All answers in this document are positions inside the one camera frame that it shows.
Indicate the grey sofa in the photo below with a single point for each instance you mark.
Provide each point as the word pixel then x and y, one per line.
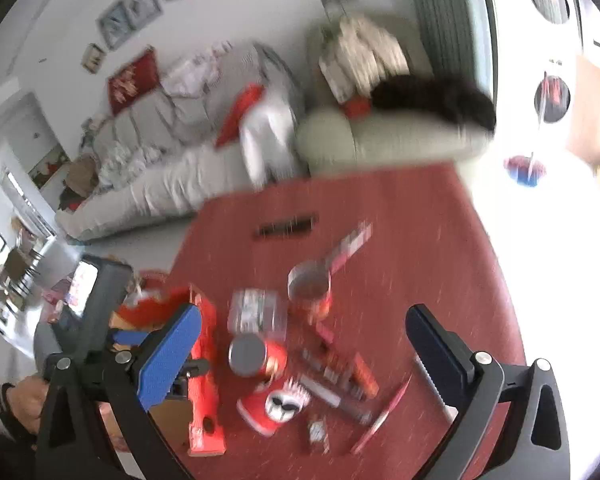
pixel 170 170

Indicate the black cloth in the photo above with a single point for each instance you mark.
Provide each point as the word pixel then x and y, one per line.
pixel 430 100

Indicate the small framed picture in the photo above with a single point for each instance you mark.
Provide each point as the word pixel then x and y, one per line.
pixel 92 57

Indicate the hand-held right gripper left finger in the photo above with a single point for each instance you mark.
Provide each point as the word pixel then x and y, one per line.
pixel 167 360

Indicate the red cardboard box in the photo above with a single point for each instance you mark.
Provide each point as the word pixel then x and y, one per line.
pixel 205 385

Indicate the red striped paper cup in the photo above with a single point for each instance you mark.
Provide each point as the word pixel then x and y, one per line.
pixel 275 405

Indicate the red cushion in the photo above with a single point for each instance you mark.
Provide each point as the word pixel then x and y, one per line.
pixel 132 82

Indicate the pile of pale clothes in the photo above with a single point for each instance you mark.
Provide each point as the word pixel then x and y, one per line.
pixel 365 55

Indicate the person's left hand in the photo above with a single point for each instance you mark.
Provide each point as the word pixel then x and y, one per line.
pixel 27 402

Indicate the red and blue toy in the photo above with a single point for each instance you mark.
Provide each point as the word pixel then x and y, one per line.
pixel 525 170

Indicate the brown cardboard box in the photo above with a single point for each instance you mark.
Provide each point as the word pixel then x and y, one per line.
pixel 597 105

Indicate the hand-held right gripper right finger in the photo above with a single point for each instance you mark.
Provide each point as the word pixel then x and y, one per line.
pixel 432 340

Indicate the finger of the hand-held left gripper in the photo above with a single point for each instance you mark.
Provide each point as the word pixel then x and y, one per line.
pixel 130 338

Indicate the clear plastic container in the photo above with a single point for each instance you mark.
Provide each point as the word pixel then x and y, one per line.
pixel 257 312

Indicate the double picture frame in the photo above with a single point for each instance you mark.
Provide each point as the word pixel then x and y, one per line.
pixel 130 12

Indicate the red gel pen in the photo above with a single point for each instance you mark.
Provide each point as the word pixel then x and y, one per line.
pixel 385 415

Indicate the red cloth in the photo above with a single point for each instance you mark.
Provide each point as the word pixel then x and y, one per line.
pixel 240 110

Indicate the beige armchair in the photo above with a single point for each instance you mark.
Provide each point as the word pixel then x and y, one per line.
pixel 395 140

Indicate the white cloth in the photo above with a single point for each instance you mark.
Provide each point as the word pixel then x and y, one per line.
pixel 267 140

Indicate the silver pen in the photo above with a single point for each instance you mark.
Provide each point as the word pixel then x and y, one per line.
pixel 320 390

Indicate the green curtain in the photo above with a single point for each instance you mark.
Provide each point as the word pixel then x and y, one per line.
pixel 445 15

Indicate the brown small box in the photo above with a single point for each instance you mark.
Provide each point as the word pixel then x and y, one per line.
pixel 365 375

